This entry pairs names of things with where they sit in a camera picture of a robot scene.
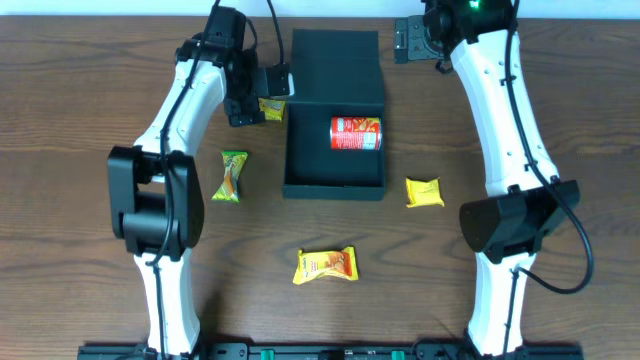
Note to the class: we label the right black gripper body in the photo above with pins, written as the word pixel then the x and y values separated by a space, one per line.
pixel 407 40

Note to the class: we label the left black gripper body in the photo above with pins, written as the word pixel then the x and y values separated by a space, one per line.
pixel 245 115

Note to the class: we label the yellow brown snack packet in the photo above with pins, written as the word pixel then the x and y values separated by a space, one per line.
pixel 273 109

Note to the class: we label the green orange snack packet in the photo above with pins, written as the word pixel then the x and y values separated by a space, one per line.
pixel 233 162

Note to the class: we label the dark green box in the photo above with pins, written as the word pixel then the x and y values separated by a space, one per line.
pixel 335 74

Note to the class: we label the red chips can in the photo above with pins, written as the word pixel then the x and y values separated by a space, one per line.
pixel 356 133

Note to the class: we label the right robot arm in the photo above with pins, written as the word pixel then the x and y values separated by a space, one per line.
pixel 526 198

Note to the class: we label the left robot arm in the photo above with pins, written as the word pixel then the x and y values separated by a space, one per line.
pixel 156 203

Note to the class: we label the plain yellow snack packet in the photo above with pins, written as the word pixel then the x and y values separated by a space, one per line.
pixel 423 193

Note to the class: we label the yellow orange snack packet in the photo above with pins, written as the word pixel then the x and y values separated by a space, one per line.
pixel 314 265

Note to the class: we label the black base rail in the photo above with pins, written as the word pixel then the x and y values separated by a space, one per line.
pixel 330 351

